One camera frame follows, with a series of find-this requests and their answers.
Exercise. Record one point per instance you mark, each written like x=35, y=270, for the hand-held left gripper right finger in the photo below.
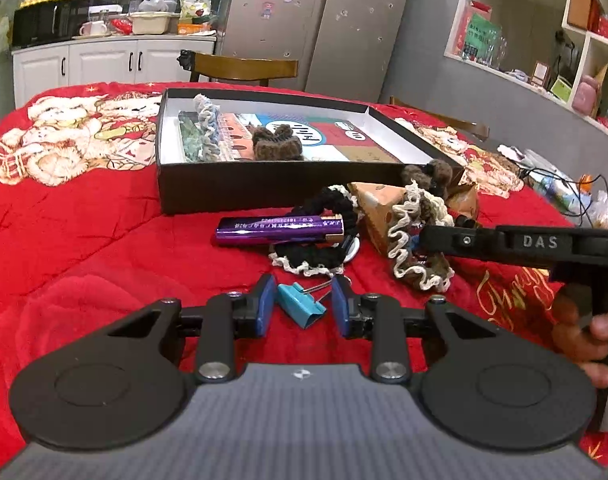
x=341, y=306

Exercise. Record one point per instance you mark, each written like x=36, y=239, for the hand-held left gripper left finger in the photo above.
x=266, y=306

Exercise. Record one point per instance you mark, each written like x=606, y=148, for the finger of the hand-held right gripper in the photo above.
x=458, y=242

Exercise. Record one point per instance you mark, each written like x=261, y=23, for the teal binder clip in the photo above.
x=296, y=305

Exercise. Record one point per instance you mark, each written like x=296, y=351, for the brown pyramid snack packet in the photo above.
x=464, y=202
x=378, y=210

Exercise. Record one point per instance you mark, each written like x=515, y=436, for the brown scrunchie with cream trim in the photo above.
x=408, y=270

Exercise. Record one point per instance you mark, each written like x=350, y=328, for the brown fuzzy hair clip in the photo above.
x=433, y=172
x=276, y=145

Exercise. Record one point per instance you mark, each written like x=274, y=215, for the purple rectangular packet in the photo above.
x=269, y=230

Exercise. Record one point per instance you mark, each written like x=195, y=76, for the black scrunchie with cream trim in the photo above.
x=329, y=200

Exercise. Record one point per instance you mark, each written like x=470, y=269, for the black shallow cardboard box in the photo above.
x=244, y=185

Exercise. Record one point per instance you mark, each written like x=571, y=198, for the person's right hand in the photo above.
x=573, y=325

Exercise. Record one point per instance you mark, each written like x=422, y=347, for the small round white disc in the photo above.
x=352, y=252

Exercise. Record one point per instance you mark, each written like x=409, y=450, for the blue and white plastic packet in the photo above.
x=566, y=195

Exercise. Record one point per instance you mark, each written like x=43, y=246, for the small orange cap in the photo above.
x=585, y=182

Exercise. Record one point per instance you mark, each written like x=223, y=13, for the white crumpled paper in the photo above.
x=514, y=154

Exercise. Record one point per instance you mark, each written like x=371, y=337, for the wooden chair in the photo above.
x=244, y=67
x=453, y=122

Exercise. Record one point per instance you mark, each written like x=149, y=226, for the pink bottle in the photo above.
x=586, y=95

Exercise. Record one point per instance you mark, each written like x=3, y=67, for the light green card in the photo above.
x=561, y=90

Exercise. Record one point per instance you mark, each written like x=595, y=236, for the green glittery bar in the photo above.
x=190, y=137

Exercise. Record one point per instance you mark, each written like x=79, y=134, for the red printed blanket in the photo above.
x=84, y=240

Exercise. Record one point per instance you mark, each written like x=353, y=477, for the blue scrunchie with cream trim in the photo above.
x=207, y=120

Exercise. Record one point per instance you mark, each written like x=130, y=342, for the green printed box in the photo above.
x=481, y=37

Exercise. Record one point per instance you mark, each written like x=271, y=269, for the red box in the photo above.
x=606, y=27

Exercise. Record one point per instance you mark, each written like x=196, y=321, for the red gift bag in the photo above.
x=476, y=9

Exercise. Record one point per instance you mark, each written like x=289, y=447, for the brown cardboard box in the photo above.
x=582, y=10

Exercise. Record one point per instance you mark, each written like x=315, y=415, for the small black ornament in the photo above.
x=185, y=59

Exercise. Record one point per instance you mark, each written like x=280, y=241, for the silver refrigerator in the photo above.
x=294, y=25

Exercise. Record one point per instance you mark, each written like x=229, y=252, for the orange box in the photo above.
x=194, y=27

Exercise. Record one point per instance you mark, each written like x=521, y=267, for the white kitchen cabinet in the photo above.
x=104, y=62

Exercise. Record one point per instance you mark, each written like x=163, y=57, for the beige plastic basin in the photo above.
x=151, y=24

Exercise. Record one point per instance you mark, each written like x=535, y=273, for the green and white snack bag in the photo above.
x=196, y=2

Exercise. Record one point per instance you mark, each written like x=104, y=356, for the clear plastic containers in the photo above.
x=166, y=0

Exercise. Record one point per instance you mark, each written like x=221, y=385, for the white cup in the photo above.
x=91, y=29

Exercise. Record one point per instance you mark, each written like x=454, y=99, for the black microwave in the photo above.
x=49, y=22

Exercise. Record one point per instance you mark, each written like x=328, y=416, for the small picture frame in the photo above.
x=540, y=73

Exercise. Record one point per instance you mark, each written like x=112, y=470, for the white wall shelf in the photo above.
x=533, y=20

